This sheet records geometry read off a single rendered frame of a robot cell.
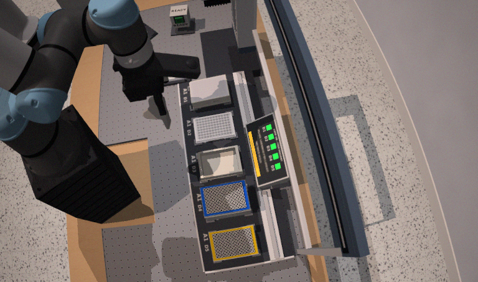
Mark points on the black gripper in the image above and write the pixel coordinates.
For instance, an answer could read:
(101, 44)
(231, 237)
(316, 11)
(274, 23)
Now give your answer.
(137, 86)

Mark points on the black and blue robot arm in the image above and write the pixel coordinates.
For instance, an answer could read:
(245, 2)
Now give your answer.
(38, 59)

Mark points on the beige one-well reservoir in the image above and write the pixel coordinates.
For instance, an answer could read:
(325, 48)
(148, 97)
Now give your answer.
(213, 162)

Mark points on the cream ready button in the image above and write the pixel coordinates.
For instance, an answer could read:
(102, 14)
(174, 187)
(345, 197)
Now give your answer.
(181, 21)

